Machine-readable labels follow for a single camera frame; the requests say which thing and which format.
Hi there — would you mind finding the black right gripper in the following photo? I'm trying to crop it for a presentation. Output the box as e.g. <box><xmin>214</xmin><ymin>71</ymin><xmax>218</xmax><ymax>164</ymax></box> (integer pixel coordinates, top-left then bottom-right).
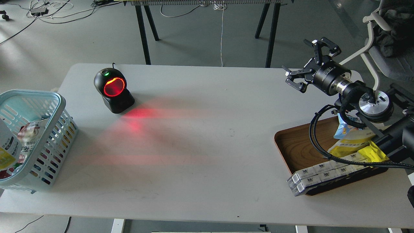
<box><xmin>281</xmin><ymin>37</ymin><xmax>352</xmax><ymax>96</ymax></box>

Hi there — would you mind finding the yellow white nut snack pouch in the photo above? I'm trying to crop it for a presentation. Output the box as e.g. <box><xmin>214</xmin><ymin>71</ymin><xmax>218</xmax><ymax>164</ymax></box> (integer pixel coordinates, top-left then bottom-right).
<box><xmin>0</xmin><ymin>119</ymin><xmax>22</xmax><ymax>170</ymax></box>

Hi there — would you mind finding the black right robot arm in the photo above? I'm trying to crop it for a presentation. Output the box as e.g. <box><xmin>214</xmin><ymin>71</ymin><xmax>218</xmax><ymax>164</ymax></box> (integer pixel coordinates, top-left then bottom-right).
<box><xmin>283</xmin><ymin>37</ymin><xmax>413</xmax><ymax>196</ymax></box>

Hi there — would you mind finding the blue cartoon snack bag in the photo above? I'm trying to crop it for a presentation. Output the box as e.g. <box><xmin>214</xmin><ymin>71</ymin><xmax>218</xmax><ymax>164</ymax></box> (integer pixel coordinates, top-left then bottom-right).
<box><xmin>333</xmin><ymin>114</ymin><xmax>367</xmax><ymax>139</ymax></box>

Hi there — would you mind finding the yellow cartoon face snack bag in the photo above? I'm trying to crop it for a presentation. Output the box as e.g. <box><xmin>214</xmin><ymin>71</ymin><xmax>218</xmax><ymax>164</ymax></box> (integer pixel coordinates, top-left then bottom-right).
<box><xmin>357</xmin><ymin>140</ymin><xmax>389</xmax><ymax>162</ymax></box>

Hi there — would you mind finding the clear white long snack box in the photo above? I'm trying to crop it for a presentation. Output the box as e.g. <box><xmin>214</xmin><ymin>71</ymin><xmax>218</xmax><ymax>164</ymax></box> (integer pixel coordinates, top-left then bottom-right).
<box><xmin>287</xmin><ymin>160</ymin><xmax>374</xmax><ymax>196</ymax></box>

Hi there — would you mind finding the light blue plastic basket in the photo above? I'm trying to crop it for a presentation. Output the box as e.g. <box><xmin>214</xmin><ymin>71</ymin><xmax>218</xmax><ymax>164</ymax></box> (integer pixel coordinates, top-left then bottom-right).
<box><xmin>0</xmin><ymin>89</ymin><xmax>78</xmax><ymax>193</ymax></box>

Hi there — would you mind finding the red white snack packet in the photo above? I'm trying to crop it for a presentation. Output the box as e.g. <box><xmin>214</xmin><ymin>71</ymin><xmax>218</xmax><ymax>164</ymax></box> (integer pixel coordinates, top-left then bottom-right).
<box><xmin>17</xmin><ymin>118</ymin><xmax>49</xmax><ymax>146</ymax></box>

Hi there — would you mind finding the brown wooden tray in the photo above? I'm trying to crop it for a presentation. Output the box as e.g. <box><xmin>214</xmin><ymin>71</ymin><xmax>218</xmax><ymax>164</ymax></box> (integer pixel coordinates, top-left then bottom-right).
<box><xmin>274</xmin><ymin>124</ymin><xmax>387</xmax><ymax>180</ymax></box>

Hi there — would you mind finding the white office chair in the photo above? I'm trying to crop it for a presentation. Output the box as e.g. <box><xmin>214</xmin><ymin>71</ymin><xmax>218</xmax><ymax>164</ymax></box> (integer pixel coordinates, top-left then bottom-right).
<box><xmin>340</xmin><ymin>0</ymin><xmax>413</xmax><ymax>90</ymax></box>

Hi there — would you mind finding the dark clothing on chair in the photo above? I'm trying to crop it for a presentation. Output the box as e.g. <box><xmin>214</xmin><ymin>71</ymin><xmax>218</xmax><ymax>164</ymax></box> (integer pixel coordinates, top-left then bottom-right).
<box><xmin>374</xmin><ymin>0</ymin><xmax>414</xmax><ymax>57</ymax></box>

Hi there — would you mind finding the white table leg right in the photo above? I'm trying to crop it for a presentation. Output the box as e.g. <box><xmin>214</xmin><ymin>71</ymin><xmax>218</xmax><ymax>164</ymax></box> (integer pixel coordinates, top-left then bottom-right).
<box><xmin>295</xmin><ymin>225</ymin><xmax>309</xmax><ymax>233</ymax></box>

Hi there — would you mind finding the white table leg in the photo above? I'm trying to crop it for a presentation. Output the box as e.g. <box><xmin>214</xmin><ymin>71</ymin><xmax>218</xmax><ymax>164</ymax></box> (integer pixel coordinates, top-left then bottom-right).
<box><xmin>295</xmin><ymin>225</ymin><xmax>309</xmax><ymax>233</ymax></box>
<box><xmin>111</xmin><ymin>218</ymin><xmax>126</xmax><ymax>233</ymax></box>

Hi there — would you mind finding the black table with trestle legs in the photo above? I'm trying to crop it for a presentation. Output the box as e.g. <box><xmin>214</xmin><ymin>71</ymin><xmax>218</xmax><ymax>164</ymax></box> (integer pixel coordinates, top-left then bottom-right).
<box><xmin>123</xmin><ymin>0</ymin><xmax>295</xmax><ymax>68</ymax></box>

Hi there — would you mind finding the black barcode scanner red window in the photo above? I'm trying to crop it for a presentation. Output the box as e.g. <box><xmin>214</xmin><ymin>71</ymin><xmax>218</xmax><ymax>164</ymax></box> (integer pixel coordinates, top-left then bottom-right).
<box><xmin>94</xmin><ymin>68</ymin><xmax>135</xmax><ymax>114</ymax></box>

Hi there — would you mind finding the white table leg left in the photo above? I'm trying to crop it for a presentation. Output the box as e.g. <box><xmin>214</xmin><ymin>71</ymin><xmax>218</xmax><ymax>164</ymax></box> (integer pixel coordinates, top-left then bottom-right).
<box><xmin>111</xmin><ymin>218</ymin><xmax>126</xmax><ymax>233</ymax></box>

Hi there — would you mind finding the white hanging cable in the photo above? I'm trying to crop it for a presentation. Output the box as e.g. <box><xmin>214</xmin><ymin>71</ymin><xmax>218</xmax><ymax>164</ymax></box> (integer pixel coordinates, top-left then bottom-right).
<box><xmin>213</xmin><ymin>3</ymin><xmax>227</xmax><ymax>67</ymax></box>

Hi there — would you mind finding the floor cables and power adapter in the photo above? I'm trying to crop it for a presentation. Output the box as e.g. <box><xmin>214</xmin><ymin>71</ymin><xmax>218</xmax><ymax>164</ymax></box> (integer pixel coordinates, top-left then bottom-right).
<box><xmin>0</xmin><ymin>0</ymin><xmax>123</xmax><ymax>46</ymax></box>

